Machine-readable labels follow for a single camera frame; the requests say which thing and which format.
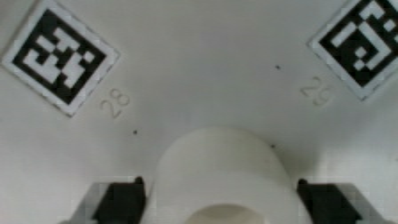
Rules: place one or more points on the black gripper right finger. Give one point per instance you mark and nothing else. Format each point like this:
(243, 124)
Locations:
(326, 202)

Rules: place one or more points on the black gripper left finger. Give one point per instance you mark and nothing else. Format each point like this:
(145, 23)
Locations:
(123, 203)

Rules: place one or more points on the white cylindrical table leg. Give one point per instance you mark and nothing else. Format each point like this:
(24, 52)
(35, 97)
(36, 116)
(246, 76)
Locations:
(221, 183)

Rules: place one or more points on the white round table top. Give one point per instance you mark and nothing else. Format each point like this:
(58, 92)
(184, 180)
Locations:
(129, 70)

